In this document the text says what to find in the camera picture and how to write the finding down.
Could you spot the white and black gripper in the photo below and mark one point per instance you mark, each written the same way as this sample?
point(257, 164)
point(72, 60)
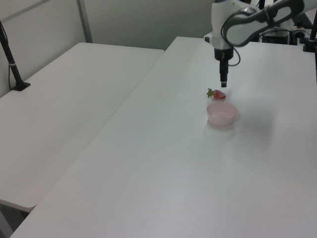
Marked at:
point(223, 53)

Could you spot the red strawberry with green leaves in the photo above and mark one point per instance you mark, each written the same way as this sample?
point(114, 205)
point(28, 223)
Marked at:
point(219, 95)

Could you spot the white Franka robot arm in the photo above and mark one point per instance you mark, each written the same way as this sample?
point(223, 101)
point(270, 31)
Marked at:
point(247, 32)

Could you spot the pink plastic bowl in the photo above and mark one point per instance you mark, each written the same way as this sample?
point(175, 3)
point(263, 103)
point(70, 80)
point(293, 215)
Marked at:
point(221, 115)

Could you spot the black equipment box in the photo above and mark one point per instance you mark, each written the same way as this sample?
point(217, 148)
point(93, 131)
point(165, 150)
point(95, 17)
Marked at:
point(275, 37)

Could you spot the black clamped stand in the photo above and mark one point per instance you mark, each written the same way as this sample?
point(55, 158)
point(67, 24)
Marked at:
point(311, 42)

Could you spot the white side table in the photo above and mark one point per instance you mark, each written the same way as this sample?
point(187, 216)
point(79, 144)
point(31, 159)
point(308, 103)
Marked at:
point(62, 111)

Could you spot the black camera stand pole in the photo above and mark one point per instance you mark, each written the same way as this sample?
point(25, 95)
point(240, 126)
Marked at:
point(11, 58)

